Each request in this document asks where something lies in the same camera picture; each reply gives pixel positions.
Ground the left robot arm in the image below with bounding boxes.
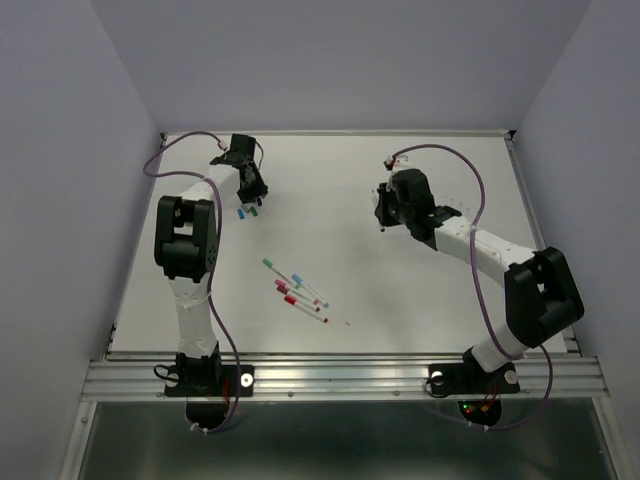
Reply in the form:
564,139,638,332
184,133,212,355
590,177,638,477
143,134,268,396

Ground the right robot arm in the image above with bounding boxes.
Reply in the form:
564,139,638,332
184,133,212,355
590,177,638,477
374,168,585,390

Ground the pink capped pen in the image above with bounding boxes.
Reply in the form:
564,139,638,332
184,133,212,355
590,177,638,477
274,279,319,305

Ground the maroon capped pen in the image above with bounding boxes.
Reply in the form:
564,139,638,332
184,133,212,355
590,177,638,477
277,285,321,312

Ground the red capped pen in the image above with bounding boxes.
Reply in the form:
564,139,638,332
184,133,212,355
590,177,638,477
284,296,328,323

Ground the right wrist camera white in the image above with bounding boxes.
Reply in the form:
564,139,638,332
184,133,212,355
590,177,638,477
383,154,413,176

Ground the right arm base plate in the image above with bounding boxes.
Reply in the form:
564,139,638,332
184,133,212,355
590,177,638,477
423,362,521,430

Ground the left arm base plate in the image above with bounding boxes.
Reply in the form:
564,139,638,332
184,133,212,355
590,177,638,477
154,364,255,434

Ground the aluminium frame rail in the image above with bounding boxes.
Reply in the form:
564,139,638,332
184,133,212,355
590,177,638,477
81,354,610,402

